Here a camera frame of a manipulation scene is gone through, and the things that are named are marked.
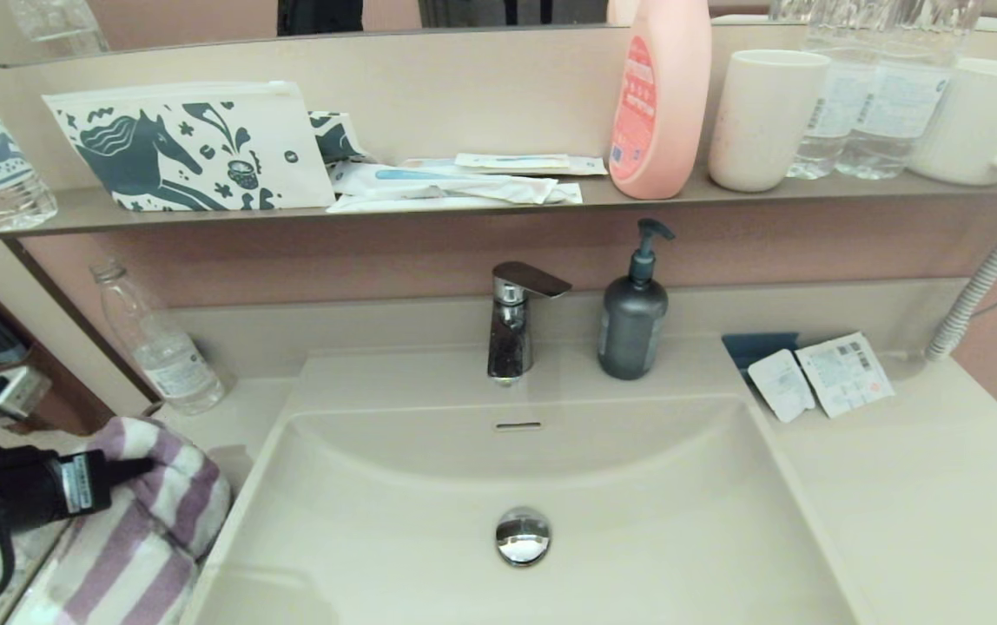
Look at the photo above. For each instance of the purple white striped towel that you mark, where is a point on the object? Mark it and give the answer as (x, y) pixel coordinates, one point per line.
(142, 547)

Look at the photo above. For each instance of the pink lotion bottle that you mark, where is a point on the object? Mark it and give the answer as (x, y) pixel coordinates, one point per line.
(659, 104)

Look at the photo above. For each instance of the white tumbler cup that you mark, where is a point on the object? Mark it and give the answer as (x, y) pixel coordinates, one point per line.
(761, 121)

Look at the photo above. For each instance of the slim clear water bottle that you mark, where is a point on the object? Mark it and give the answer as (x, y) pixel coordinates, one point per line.
(164, 356)

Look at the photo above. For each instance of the small white sachet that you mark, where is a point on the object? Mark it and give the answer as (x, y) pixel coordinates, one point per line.
(781, 386)

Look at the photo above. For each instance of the dark grey soap dispenser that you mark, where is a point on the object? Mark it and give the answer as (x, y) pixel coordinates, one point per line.
(631, 330)

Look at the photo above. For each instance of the chrome faucet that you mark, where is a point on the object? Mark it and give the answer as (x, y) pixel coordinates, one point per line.
(511, 338)

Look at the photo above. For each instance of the small blue print pouch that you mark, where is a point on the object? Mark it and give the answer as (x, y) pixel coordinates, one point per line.
(338, 139)

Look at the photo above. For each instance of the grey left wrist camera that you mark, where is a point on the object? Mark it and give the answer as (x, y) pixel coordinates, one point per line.
(19, 392)

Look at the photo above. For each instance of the white toothbrush packet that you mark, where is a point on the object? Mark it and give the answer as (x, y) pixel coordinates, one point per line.
(439, 180)

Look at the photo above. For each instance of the flat pale amenity packet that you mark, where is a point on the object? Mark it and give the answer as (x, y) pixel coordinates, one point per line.
(516, 162)

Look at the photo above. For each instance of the long white amenity packet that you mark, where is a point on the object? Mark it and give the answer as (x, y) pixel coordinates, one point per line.
(464, 205)

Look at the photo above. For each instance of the clear plastic water bottle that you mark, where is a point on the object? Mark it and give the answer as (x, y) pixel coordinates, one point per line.
(826, 113)
(895, 113)

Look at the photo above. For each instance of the beige ceramic sink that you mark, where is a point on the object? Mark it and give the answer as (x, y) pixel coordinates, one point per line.
(551, 486)

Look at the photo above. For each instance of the chrome drain stopper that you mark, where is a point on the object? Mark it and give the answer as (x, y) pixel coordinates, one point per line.
(523, 536)

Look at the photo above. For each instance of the beige wall shelf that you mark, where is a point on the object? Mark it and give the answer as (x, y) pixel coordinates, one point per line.
(73, 215)

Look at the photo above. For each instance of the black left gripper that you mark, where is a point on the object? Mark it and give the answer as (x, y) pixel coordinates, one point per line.
(73, 486)

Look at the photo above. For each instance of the brown wall pocket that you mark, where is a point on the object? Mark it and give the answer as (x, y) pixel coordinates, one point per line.
(64, 399)

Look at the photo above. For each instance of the white horse print pouch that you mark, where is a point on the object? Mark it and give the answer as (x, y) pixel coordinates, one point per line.
(194, 148)

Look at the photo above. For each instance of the large white barcode sachet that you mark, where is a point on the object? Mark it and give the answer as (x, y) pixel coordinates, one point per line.
(844, 375)

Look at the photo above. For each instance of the dark blue tray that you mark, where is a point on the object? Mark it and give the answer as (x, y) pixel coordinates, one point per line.
(750, 349)

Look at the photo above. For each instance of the wall mirror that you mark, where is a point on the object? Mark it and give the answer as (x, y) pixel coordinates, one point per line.
(203, 19)

